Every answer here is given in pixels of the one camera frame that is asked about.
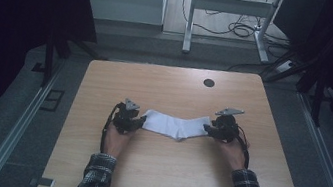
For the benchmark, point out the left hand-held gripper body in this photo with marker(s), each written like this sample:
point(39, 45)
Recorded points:
point(125, 117)

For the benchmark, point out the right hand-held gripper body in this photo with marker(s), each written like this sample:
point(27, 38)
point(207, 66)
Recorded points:
point(226, 126)

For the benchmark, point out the white cloth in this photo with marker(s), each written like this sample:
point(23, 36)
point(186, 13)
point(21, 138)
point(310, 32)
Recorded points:
point(174, 125)

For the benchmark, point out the person's left hand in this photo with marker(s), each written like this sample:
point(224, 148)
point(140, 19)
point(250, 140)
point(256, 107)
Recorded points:
point(115, 142)

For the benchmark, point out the person's right hand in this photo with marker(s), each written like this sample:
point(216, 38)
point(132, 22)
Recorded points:
point(234, 155)

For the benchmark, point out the black round table grommet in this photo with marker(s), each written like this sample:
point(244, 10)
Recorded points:
point(209, 82)

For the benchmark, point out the white power strip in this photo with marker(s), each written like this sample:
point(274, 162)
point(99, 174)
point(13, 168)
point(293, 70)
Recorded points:
point(284, 66)

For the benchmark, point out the black metal stand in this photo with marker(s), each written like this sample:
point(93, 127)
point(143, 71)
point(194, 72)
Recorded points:
point(50, 55)
point(318, 94)

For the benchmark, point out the white metal desk frame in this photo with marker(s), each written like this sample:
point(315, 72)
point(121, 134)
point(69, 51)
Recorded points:
point(232, 6)

